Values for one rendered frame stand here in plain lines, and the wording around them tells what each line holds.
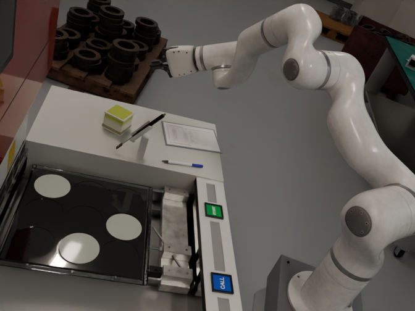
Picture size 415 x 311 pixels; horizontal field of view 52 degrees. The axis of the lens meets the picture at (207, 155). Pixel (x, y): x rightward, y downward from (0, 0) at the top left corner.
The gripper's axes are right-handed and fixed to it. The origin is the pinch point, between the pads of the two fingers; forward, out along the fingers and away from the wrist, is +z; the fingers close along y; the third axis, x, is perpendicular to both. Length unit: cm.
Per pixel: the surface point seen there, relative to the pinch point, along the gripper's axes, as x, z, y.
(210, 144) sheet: 8.3, -16.0, -29.7
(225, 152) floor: -143, 20, -124
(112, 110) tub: 21.0, 10.5, -6.8
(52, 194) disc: 53, 19, -16
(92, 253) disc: 68, 3, -25
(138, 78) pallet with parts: -176, 89, -67
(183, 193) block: 32.7, -10.9, -33.1
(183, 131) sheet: 6.5, -6.2, -24.1
